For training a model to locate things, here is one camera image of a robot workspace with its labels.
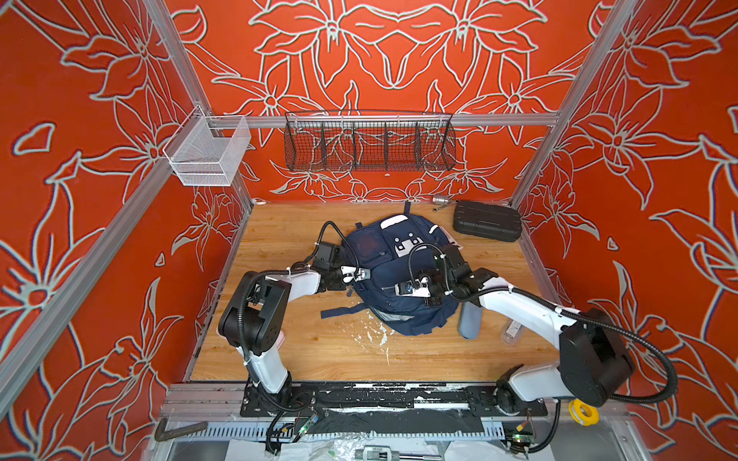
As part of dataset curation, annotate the black wire wall basket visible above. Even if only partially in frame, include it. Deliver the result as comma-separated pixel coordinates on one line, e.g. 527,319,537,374
284,109,457,173

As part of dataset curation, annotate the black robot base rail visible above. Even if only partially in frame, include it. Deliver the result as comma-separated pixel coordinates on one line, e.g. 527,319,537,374
239,381,549,441

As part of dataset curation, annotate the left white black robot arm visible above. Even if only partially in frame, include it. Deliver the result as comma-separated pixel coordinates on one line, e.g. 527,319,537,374
217,221,370,411

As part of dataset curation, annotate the navy blue student backpack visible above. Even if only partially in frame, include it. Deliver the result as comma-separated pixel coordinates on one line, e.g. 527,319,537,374
321,202,459,336

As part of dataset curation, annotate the yellow tape roll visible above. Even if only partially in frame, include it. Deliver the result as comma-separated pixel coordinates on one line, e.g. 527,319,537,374
568,399,600,426

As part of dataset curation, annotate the pink flat case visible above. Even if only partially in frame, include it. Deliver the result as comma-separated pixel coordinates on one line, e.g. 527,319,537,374
273,330,286,351

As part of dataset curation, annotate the grey pencil pouch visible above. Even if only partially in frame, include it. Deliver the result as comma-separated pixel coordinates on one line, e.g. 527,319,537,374
457,302,484,340

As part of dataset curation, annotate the white wire mesh basket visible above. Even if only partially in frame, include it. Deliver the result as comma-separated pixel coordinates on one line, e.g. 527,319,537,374
163,106,252,186

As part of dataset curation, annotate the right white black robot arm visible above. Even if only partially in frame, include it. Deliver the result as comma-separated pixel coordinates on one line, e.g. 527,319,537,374
394,245,678,407

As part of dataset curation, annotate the dark metal hex key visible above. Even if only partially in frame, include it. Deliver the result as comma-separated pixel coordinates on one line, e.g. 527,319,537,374
154,418,209,442

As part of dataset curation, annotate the small silver metal cylinder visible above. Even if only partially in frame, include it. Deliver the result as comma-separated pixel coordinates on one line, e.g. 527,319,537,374
432,195,455,212

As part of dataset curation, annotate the black plastic tool case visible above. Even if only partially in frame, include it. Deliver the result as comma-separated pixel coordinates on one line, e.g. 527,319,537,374
453,201,523,242

